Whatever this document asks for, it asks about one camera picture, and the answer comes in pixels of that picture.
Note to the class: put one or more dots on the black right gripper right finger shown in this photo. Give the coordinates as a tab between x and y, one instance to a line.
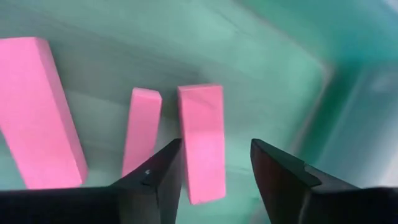
286	193

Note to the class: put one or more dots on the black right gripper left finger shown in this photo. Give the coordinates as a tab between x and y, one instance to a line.
158	186

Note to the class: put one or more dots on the pink wooden block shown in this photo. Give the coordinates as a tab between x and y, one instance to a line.
141	130
202	140

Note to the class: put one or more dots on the pink blocks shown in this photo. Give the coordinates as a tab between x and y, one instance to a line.
37	118

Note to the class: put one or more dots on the teal translucent plastic bin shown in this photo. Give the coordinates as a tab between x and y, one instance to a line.
248	62

